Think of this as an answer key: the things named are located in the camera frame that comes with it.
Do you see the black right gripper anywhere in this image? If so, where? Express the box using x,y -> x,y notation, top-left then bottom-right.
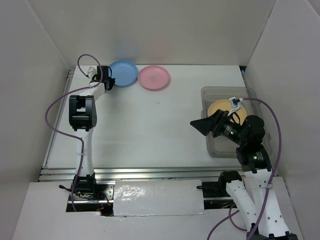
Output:
189,107 -> 247,145

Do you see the blue plastic plate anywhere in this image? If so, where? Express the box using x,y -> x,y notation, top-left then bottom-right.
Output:
109,59 -> 139,87

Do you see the orange plastic plate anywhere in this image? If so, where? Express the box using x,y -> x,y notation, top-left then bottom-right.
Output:
207,99 -> 248,125

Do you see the pink plastic plate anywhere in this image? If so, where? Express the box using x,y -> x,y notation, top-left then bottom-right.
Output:
137,65 -> 171,91

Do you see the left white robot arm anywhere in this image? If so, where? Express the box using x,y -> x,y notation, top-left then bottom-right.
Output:
68,66 -> 115,200

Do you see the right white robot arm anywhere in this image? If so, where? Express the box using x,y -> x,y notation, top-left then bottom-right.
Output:
190,109 -> 298,240

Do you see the clear plastic bin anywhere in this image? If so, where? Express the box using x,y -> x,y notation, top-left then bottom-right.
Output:
201,86 -> 263,158

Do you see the white foam cover panel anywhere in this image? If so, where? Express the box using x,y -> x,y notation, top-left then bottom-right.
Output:
113,180 -> 205,217

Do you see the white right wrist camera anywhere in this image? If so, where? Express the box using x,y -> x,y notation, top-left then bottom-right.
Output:
228,97 -> 244,116

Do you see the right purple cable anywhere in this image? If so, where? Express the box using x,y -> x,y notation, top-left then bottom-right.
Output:
207,97 -> 283,240

